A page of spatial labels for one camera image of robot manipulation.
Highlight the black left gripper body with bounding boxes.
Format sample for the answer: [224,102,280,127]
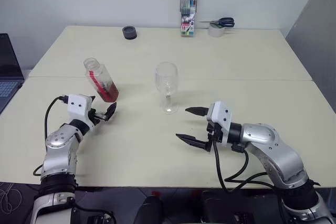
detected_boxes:
[88,109,108,125]

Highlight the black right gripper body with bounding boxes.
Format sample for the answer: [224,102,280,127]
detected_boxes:
[206,121,223,154]

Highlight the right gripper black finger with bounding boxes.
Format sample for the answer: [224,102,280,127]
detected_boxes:
[175,134,211,152]
[185,106,208,116]

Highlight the clear bottle with red drink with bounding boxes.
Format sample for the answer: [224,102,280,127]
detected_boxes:
[83,57,119,103]

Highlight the clear wine glass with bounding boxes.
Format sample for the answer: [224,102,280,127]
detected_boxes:
[154,61,180,115]

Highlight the black round lid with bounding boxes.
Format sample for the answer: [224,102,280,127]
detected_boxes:
[122,25,138,40]

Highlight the clear tape roll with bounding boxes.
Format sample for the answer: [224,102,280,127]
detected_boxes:
[208,22,226,37]

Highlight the dark rounded shape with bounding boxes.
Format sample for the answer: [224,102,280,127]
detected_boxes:
[138,195,163,224]

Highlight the dark laptop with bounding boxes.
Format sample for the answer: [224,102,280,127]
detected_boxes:
[0,33,25,114]

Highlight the marker pen set box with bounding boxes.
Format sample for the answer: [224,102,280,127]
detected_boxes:
[180,0,198,37]

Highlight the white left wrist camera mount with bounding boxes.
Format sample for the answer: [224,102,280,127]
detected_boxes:
[67,93,97,132]

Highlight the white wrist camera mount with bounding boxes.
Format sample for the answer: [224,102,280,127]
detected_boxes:
[67,93,97,132]
[205,100,234,146]

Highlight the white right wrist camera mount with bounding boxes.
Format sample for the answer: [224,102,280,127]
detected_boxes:
[205,100,234,146]

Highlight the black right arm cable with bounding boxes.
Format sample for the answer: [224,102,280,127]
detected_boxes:
[213,140,276,193]

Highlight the blue handled scissors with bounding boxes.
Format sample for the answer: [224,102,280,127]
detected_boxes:
[198,17,235,28]

